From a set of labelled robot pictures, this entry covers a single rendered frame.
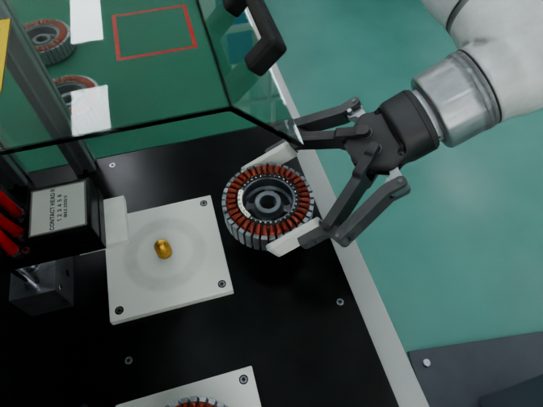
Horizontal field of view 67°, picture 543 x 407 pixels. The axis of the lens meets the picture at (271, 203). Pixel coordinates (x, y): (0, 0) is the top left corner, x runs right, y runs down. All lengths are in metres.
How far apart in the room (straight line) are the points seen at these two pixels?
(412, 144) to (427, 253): 1.07
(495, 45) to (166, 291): 0.45
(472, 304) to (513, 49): 1.11
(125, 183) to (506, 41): 0.51
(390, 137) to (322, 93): 1.47
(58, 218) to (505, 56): 0.46
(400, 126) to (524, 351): 1.12
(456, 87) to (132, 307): 0.43
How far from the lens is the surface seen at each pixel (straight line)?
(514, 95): 0.47
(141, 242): 0.58
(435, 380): 1.35
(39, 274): 0.55
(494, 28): 0.48
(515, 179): 1.84
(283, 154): 0.53
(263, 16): 0.38
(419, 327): 1.40
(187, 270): 0.54
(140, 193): 0.64
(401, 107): 0.46
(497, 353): 1.45
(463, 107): 0.46
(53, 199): 0.47
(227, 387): 0.49
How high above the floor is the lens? 1.26
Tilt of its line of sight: 56 degrees down
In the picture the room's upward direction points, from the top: straight up
